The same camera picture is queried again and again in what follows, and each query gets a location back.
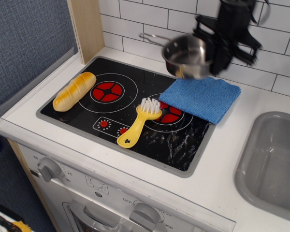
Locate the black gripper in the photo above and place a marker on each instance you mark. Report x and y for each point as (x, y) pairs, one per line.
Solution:
(227, 36)

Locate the metal pot with handle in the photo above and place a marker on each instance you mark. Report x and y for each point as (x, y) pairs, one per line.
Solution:
(185, 55)

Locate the blue towel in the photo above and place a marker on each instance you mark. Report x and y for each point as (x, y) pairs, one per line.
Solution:
(208, 99)

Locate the yellow dish brush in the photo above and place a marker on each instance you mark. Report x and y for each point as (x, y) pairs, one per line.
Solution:
(149, 109)

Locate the black toy stovetop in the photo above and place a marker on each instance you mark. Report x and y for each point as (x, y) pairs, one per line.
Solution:
(175, 142)

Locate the grey sink basin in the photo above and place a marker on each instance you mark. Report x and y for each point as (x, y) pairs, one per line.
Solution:
(263, 174)

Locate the toy bread loaf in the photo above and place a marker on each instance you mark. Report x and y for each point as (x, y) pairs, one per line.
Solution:
(74, 91)

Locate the grey right oven knob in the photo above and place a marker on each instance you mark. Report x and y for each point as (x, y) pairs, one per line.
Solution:
(145, 216)

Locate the grey oven knob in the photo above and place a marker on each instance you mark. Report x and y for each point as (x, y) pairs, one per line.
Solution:
(145, 216)
(48, 169)

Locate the grey left oven knob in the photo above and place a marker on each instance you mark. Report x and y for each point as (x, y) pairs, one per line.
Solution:
(48, 169)

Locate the yellow black object on floor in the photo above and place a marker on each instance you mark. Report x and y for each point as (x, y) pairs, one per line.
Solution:
(17, 226)

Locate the wooden side post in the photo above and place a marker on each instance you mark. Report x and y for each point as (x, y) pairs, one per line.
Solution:
(87, 25)

